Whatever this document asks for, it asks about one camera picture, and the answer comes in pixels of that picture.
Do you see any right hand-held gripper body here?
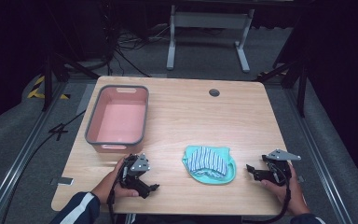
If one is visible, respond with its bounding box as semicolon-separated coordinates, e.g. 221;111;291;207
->
260;148;302;188

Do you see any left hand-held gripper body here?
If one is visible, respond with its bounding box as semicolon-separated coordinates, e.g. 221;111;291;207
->
119;152;152;192

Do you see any pink storage bin grey rim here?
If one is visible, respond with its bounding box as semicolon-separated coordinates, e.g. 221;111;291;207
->
84;84;150;154

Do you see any teal and striped cloth garment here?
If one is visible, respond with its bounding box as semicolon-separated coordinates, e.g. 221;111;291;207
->
181;145;238;186

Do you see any person's right hand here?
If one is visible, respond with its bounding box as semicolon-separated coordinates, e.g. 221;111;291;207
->
260;163;310;217

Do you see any person's left hand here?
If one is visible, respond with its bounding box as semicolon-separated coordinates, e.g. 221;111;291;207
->
90;157;140;205

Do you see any black metal stand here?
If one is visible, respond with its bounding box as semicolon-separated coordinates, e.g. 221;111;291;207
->
41;50;101;112
254;57;310;119

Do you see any yellow black hazard tape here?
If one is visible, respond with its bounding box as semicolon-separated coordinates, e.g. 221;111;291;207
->
26;75;72;101

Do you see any left hand-held gripper black cable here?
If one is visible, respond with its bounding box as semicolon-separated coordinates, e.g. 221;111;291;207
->
106;169;120;224

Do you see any hand-held gripper black cable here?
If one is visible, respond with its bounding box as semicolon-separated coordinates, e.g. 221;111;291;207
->
106;169;120;224
241;178;294;224

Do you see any right hand-held gripper black cable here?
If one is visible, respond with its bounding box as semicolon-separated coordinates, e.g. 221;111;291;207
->
241;178;294;224

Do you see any aluminium floor rail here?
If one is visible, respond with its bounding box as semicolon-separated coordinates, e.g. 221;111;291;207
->
0;81;68;224
282;87;353;224

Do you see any small metal table bracket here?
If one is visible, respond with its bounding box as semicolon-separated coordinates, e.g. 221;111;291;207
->
49;175;75;187

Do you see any long black floor cable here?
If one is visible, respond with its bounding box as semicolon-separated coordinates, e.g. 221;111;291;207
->
0;109;87;224

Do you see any bundle of floor cables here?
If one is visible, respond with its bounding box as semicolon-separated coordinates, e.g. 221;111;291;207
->
103;18;172;78

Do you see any grey metal desk frame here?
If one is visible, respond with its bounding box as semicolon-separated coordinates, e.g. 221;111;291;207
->
166;4;256;74

